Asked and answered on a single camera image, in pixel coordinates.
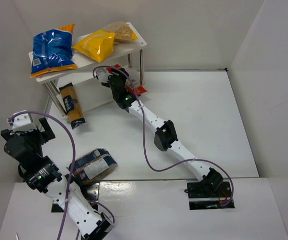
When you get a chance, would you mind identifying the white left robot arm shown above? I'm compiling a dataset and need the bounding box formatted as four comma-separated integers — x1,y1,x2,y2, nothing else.
1,111,114,240

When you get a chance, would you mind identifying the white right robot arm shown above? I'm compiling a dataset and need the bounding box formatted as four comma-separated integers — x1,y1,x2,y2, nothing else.
96,73,223,196

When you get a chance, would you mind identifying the white two-tier metal shelf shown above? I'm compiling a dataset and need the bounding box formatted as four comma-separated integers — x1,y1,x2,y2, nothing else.
35,22,147,120

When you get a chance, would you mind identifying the clear bag of pasta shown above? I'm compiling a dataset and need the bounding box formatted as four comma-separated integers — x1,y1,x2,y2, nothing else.
102,21,138,45

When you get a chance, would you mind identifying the dark blue pasta bag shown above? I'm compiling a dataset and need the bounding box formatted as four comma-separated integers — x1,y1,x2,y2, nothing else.
67,148,118,186

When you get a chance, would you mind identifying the blue label spaghetti pack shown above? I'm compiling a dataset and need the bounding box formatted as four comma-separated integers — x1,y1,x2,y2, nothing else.
59,83,86,130

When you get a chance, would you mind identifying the yellow snack bag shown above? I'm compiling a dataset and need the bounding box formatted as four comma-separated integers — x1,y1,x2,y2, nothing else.
72,30,115,63

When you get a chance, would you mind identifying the blue orange snack bag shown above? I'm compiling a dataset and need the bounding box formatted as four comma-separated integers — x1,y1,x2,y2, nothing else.
30,23,77,78

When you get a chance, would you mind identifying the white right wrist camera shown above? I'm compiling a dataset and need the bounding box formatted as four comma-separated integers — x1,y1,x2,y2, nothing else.
95,68,110,83

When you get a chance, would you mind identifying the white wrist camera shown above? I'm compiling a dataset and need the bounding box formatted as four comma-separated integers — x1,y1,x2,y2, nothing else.
12,113,36,132
95,68,110,83

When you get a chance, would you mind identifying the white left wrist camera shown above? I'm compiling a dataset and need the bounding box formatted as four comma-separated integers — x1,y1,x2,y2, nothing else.
12,113,36,132

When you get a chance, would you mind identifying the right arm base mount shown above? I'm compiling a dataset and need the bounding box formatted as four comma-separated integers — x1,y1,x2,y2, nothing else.
184,181,235,210

